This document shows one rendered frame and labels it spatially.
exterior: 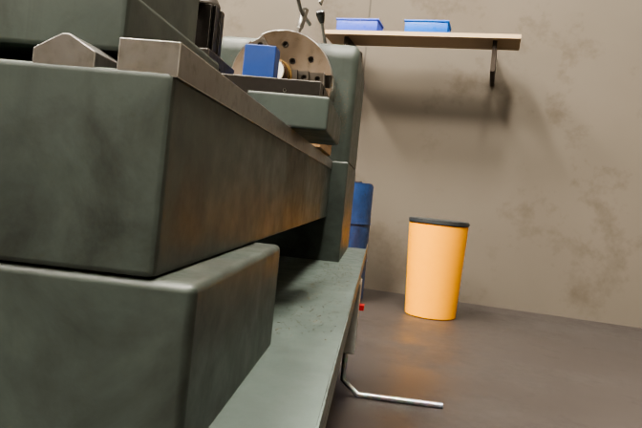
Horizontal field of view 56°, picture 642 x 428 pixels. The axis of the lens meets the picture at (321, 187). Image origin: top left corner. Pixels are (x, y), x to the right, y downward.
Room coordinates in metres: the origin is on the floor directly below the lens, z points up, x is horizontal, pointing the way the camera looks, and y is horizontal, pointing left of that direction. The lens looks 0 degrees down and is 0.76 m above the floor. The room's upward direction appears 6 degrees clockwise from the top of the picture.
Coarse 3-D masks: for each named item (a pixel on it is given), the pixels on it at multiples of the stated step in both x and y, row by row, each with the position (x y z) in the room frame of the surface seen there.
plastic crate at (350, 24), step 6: (336, 18) 4.59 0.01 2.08; (342, 18) 4.58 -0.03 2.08; (348, 18) 4.56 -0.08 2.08; (354, 18) 4.55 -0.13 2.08; (360, 18) 4.54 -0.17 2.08; (366, 18) 4.52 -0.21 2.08; (372, 18) 4.51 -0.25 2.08; (336, 24) 4.60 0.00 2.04; (342, 24) 4.58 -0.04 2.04; (348, 24) 4.57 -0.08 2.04; (354, 24) 4.56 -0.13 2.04; (360, 24) 4.54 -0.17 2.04; (366, 24) 4.53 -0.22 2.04; (372, 24) 4.52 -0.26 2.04; (378, 24) 4.53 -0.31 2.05; (348, 30) 4.57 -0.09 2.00; (354, 30) 4.55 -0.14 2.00; (360, 30) 4.54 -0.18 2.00; (366, 30) 4.53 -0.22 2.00; (372, 30) 4.52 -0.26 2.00; (378, 30) 4.56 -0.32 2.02
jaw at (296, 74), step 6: (294, 72) 1.74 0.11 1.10; (300, 72) 1.76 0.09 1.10; (306, 72) 1.76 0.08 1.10; (294, 78) 1.74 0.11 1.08; (300, 78) 1.76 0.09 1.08; (306, 78) 1.76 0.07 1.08; (312, 78) 1.78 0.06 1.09; (318, 78) 1.78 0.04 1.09; (324, 78) 1.78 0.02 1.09; (330, 78) 1.81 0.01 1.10; (324, 84) 1.78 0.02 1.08; (330, 84) 1.81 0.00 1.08
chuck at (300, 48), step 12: (264, 36) 1.83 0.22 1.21; (276, 36) 1.83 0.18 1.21; (288, 36) 1.82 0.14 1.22; (300, 36) 1.82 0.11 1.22; (288, 48) 1.82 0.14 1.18; (300, 48) 1.82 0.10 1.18; (312, 48) 1.82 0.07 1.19; (240, 60) 1.84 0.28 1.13; (288, 60) 1.82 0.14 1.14; (300, 60) 1.82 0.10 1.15; (312, 60) 1.82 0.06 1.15; (324, 60) 1.81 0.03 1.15; (240, 72) 1.84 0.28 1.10; (312, 72) 1.82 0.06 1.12; (324, 72) 1.81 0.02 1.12
